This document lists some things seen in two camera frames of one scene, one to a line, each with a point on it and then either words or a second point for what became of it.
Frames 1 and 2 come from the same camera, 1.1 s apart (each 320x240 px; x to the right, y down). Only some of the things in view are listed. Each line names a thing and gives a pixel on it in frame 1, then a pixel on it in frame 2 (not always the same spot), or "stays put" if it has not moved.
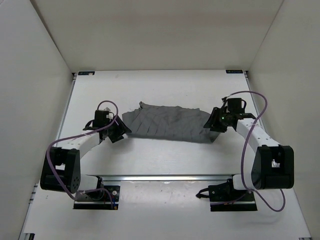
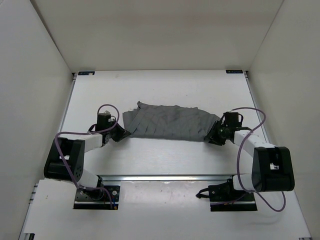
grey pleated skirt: [173, 123] stays put
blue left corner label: [86, 73] stays put
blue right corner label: [234, 71] stays put
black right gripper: [213, 124] → [212, 138]
